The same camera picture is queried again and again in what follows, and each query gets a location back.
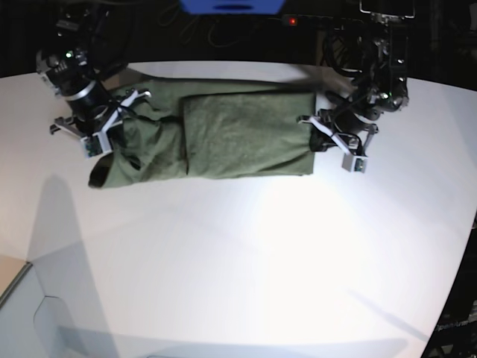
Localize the green t-shirt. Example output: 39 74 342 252
89 76 316 189

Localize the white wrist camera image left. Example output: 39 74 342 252
80 89 151 158

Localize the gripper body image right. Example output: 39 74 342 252
308 109 375 142

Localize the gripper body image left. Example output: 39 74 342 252
57 88 146 148

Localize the grey panel at corner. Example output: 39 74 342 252
1 263 71 358

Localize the black power strip red light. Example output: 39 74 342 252
281 14 365 31

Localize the blue box at top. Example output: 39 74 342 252
180 0 285 15

